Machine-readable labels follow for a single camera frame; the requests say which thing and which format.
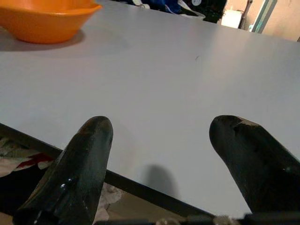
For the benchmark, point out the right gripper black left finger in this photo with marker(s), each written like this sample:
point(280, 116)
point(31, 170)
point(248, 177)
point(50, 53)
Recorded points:
point(70, 175)

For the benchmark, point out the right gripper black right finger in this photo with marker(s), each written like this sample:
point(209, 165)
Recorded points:
point(257, 168)

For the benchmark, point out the orange plastic bowl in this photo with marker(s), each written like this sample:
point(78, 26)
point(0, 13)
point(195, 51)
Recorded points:
point(47, 25)

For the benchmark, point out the white crumpled paper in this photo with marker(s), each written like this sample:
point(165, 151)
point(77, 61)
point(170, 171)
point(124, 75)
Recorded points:
point(110, 194)

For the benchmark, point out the white and red crumpled cloth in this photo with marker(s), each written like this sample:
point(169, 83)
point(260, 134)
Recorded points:
point(14, 161)

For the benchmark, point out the bright white box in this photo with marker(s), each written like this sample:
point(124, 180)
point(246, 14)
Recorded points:
point(232, 20)

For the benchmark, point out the dark blue clutter pile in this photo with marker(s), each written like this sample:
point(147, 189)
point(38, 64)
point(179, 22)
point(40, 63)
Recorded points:
point(173, 5)

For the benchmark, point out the teal door frame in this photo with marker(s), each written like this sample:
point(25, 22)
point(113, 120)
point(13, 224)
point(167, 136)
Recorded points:
point(262, 16)

